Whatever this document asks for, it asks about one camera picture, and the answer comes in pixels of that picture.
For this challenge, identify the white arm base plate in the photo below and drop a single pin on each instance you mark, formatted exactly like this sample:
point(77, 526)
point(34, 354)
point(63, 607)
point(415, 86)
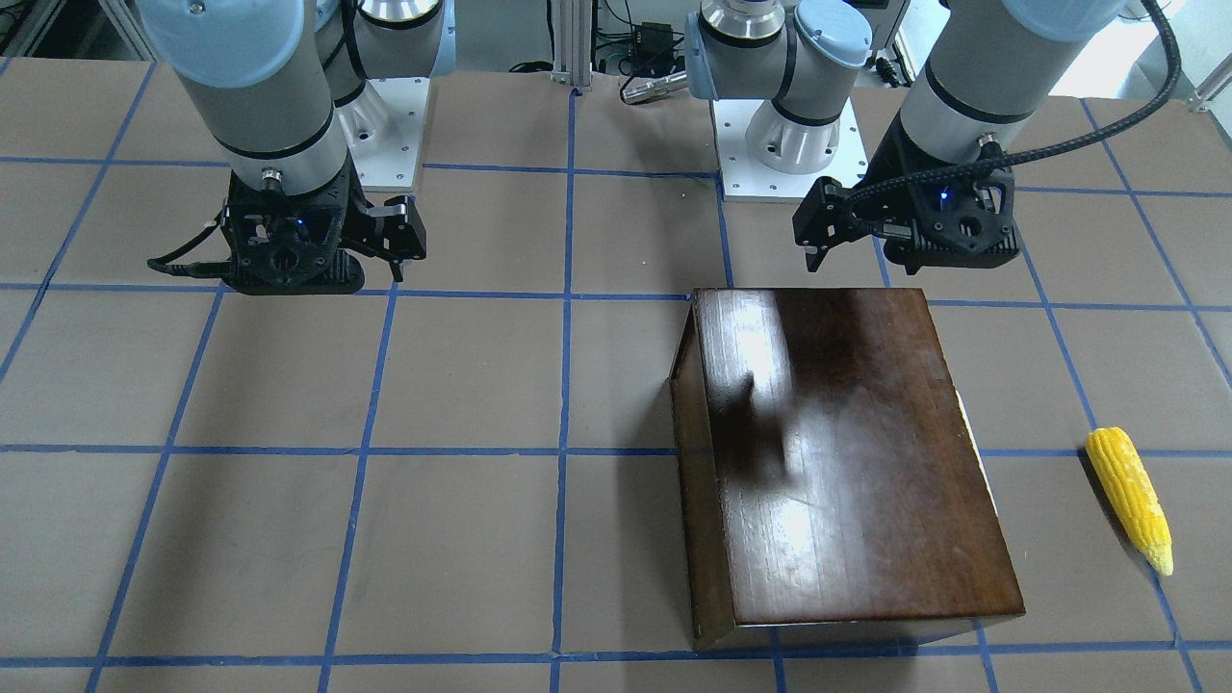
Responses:
point(784, 159)
point(385, 128)

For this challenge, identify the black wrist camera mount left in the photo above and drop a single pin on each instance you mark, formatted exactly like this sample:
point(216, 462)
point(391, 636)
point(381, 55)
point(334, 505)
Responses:
point(963, 221)

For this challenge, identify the dark brown wooden cabinet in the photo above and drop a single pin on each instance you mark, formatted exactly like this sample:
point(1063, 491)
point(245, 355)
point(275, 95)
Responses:
point(831, 490)

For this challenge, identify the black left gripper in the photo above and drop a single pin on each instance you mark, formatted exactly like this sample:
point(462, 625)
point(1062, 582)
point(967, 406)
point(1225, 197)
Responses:
point(887, 166)

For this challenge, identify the yellow corn cob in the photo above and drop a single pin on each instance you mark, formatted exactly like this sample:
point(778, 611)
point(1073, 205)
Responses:
point(1129, 489)

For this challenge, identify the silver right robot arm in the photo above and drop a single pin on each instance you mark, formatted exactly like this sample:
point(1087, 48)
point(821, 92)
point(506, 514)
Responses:
point(286, 89)

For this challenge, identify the aluminium frame post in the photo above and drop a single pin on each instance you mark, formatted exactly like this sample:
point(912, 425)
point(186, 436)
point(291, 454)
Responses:
point(572, 43)

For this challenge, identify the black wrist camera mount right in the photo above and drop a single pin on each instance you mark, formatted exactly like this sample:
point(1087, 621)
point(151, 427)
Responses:
point(280, 243)

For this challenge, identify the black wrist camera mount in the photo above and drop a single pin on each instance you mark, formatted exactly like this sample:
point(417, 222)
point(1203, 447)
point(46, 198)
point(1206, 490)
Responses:
point(963, 221)
point(280, 243)

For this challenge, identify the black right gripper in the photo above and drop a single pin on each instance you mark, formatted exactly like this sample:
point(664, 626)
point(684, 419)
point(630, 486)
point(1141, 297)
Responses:
point(393, 229)

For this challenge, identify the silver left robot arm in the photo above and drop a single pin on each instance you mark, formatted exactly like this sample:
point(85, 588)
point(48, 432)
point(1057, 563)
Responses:
point(994, 62)

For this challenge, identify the black power adapter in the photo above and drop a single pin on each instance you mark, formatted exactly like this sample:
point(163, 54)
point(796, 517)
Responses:
point(653, 41)

